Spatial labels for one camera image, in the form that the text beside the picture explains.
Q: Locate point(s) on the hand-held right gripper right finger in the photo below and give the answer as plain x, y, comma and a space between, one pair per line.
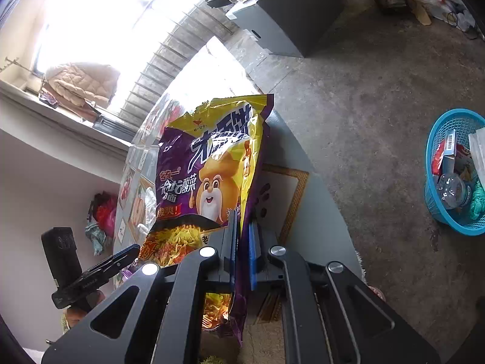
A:
254, 254

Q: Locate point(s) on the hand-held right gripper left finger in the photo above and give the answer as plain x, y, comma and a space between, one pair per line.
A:
231, 250

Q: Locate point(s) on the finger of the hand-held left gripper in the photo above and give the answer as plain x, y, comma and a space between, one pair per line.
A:
115, 263

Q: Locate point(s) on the purple and yellow noodle bag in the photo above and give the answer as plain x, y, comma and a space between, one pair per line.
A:
212, 159

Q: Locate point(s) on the blue plastic basket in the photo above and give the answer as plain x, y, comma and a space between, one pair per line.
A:
435, 204

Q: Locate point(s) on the clear plastic bottle blue label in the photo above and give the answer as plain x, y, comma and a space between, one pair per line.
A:
452, 191

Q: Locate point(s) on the red and white cardboard box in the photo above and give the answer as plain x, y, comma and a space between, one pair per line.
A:
438, 157

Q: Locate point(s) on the green plastic bag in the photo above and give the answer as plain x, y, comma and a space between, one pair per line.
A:
478, 201

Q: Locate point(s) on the white paper sheet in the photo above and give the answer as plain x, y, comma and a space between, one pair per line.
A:
477, 151

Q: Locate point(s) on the person's left hand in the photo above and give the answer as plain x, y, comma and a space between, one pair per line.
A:
75, 316

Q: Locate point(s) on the teal cloth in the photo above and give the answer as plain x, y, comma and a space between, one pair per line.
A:
97, 239

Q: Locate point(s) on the red plastic bag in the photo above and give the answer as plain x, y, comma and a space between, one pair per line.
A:
105, 214

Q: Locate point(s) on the round table with patterned cloth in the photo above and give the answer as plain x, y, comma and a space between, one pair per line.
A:
288, 193

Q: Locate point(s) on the beige puffer jacket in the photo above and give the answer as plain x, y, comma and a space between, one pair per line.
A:
83, 83

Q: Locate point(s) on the ribbed balcony railing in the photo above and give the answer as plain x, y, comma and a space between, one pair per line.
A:
166, 57

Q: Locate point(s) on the grey cabinet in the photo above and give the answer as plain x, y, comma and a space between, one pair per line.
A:
295, 19

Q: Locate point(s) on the pile of printed bags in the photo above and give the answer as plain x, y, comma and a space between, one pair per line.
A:
443, 3

